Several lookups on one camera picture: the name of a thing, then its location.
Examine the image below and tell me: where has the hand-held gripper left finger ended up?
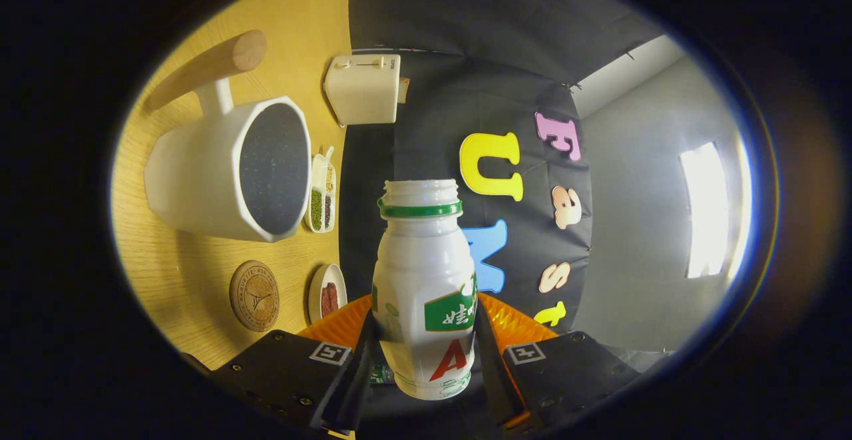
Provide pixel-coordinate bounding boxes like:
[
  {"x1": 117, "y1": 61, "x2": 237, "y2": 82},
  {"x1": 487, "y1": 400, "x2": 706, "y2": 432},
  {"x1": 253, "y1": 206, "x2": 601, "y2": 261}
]
[{"x1": 212, "y1": 294, "x2": 380, "y2": 437}]

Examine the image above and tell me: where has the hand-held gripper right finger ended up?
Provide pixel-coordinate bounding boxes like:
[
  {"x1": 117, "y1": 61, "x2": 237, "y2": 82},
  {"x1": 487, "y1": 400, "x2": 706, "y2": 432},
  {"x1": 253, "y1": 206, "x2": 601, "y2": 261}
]
[{"x1": 474, "y1": 292, "x2": 643, "y2": 431}]

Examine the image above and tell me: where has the round cork coaster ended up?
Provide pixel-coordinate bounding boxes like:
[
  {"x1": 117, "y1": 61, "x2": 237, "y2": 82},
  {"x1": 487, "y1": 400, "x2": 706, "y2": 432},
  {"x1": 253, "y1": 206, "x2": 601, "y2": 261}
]
[{"x1": 229, "y1": 260, "x2": 281, "y2": 332}]

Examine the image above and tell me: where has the white juice bottle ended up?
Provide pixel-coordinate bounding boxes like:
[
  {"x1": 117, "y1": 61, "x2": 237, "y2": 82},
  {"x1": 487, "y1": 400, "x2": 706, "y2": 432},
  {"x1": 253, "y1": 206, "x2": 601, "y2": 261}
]
[{"x1": 371, "y1": 179, "x2": 479, "y2": 401}]

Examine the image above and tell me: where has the white cup with wooden handle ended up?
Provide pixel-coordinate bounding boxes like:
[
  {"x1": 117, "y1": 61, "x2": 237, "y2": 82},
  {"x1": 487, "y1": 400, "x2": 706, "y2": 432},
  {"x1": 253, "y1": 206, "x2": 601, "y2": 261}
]
[{"x1": 143, "y1": 29, "x2": 312, "y2": 244}]

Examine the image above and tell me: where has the white round plate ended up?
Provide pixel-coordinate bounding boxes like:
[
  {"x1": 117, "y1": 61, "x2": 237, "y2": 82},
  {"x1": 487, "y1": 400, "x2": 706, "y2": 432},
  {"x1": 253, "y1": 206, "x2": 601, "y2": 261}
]
[{"x1": 308, "y1": 264, "x2": 348, "y2": 324}]

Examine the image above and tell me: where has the wooden table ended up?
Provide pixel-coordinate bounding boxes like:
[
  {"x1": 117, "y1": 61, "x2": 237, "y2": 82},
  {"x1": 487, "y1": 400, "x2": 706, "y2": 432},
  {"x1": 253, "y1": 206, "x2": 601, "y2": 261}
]
[{"x1": 110, "y1": 0, "x2": 357, "y2": 371}]

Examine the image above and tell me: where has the white divided condiment dish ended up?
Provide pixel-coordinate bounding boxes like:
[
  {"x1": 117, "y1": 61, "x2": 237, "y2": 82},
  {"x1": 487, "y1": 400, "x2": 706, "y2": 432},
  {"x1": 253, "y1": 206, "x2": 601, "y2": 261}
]
[{"x1": 304, "y1": 146, "x2": 337, "y2": 234}]

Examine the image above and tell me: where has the cream toaster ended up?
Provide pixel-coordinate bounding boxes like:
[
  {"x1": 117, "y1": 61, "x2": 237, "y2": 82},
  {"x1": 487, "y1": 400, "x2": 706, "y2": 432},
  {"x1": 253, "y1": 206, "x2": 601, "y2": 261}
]
[{"x1": 323, "y1": 54, "x2": 402, "y2": 128}]

